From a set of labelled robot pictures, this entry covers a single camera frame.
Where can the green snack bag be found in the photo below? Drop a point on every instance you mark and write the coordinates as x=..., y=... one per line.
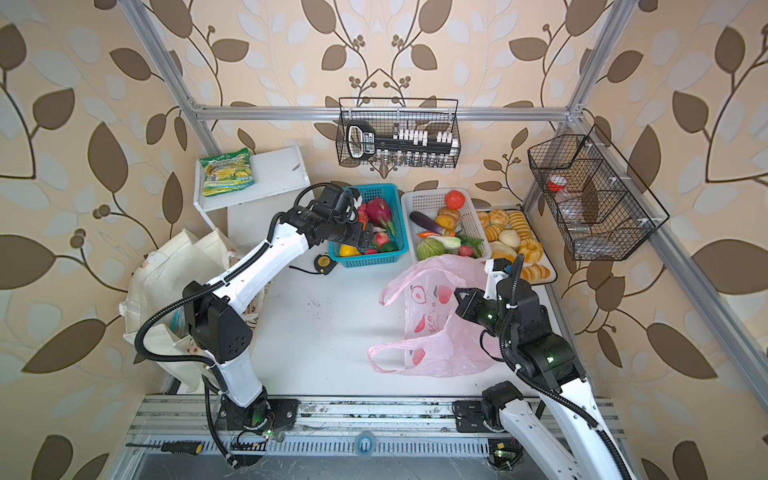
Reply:
x=226, y=173

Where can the black yellow screwdriver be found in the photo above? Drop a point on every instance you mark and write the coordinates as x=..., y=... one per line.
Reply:
x=187, y=448

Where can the red tomato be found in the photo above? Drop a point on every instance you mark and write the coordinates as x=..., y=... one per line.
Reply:
x=454, y=200

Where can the teal plastic fruit basket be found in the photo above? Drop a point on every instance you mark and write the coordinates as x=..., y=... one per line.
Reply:
x=385, y=248

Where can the white plastic vegetable basket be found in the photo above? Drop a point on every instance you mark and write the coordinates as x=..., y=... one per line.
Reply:
x=445, y=222

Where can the purple eggplant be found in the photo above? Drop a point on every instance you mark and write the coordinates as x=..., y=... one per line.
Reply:
x=426, y=222

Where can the bread tray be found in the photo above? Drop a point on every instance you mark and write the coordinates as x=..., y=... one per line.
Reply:
x=509, y=234

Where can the black wire basket with bottles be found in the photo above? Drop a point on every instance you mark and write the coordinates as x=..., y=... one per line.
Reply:
x=386, y=133

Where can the pink dragon fruit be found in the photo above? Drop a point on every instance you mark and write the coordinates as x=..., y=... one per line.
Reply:
x=379, y=213

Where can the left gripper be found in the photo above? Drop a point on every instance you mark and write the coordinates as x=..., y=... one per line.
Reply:
x=356, y=237

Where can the black yellow tape measure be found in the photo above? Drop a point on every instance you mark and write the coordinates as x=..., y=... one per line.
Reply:
x=323, y=265

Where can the yellow pear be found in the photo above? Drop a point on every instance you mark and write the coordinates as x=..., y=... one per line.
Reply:
x=348, y=251

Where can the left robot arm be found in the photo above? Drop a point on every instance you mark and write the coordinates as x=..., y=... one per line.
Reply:
x=213, y=311

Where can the green cabbage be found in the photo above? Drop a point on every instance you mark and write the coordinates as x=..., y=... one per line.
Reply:
x=428, y=248

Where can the cream canvas tote bag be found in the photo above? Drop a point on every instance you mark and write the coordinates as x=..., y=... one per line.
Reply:
x=160, y=280

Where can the black wire wall basket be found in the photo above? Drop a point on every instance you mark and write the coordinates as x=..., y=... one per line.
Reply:
x=603, y=207

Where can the pink plastic grocery bag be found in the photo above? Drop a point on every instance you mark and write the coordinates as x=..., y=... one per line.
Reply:
x=437, y=343

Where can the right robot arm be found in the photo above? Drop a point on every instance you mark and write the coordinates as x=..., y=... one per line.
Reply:
x=555, y=373

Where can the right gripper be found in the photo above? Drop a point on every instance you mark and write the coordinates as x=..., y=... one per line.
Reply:
x=467, y=307

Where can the white two-tier shelf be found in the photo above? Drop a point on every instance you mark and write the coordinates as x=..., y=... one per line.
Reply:
x=279, y=176

